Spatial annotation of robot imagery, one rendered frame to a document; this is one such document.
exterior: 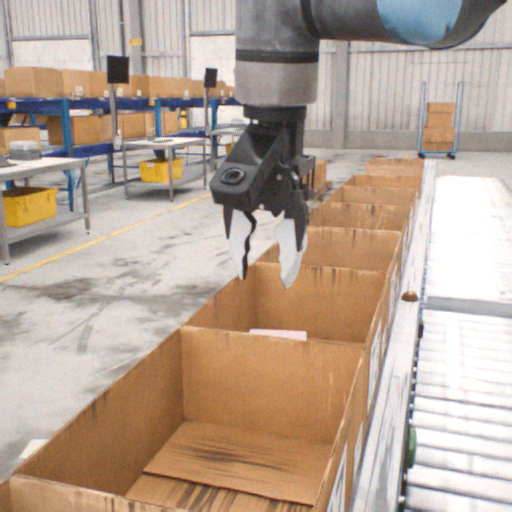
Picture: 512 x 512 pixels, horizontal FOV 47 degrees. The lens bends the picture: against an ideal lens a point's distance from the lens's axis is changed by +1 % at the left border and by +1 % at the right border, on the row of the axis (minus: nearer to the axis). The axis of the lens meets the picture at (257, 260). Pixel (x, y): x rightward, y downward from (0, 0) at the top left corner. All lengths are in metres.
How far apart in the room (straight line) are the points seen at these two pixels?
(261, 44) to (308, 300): 0.75
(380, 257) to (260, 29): 1.08
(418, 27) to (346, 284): 0.76
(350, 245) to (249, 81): 1.04
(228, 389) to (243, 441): 0.08
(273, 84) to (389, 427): 0.59
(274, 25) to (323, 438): 0.60
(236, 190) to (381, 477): 0.47
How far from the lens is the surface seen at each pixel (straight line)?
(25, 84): 7.71
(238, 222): 0.69
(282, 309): 1.29
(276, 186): 0.66
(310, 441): 0.94
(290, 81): 0.63
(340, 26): 0.59
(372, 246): 1.62
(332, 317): 1.27
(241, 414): 0.95
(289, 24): 0.62
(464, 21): 0.70
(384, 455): 0.92
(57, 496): 0.61
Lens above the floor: 1.40
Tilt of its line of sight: 16 degrees down
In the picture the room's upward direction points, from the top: straight up
